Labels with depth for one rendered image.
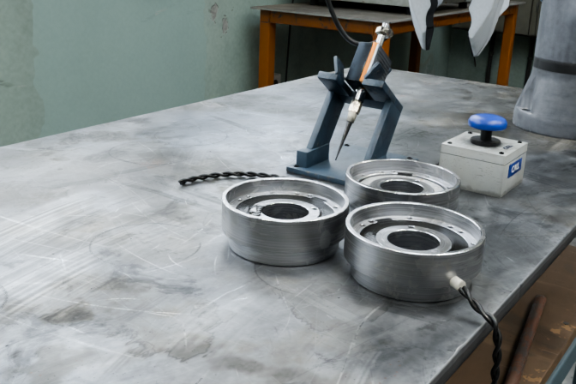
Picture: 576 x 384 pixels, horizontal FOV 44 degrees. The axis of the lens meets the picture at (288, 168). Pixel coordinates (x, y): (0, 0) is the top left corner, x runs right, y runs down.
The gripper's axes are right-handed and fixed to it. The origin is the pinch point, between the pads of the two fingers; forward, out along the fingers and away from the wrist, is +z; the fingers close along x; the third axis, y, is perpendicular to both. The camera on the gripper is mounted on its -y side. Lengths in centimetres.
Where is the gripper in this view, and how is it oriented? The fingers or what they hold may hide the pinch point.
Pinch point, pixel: (448, 39)
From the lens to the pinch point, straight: 67.5
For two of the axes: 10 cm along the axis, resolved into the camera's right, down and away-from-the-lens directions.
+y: 5.8, -2.3, 7.8
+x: -8.1, -2.1, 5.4
